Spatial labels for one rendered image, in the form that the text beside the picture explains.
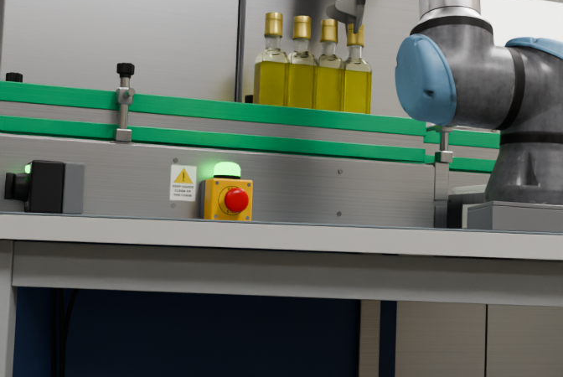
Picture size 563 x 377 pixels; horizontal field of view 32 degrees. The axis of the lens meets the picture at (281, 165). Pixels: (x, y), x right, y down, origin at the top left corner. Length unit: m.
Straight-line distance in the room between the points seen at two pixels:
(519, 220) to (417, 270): 0.15
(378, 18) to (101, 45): 0.59
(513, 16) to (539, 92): 0.95
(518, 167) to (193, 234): 0.44
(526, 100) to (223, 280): 0.47
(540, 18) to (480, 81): 1.03
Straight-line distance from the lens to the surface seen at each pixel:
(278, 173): 1.68
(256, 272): 1.30
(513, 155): 1.36
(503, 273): 1.33
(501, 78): 1.33
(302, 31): 1.88
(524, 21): 2.30
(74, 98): 1.62
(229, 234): 1.26
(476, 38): 1.33
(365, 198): 1.74
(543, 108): 1.36
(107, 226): 1.27
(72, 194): 1.51
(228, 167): 1.59
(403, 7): 2.14
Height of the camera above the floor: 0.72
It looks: 5 degrees up
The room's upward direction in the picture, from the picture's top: 2 degrees clockwise
